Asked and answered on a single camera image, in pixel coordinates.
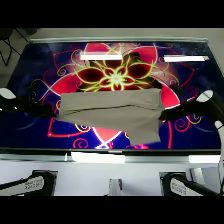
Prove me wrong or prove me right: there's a grey T-shirt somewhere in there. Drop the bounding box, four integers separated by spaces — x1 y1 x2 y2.
54 87 166 146

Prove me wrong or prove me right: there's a silver frame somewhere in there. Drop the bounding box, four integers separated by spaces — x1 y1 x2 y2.
0 147 224 197

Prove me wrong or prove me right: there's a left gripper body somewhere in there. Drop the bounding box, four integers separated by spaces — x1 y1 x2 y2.
37 103 57 118

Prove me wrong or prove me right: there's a black chair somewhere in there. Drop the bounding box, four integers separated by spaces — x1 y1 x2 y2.
0 27 38 66

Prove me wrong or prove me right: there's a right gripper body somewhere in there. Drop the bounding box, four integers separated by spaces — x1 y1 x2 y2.
159 108 179 122

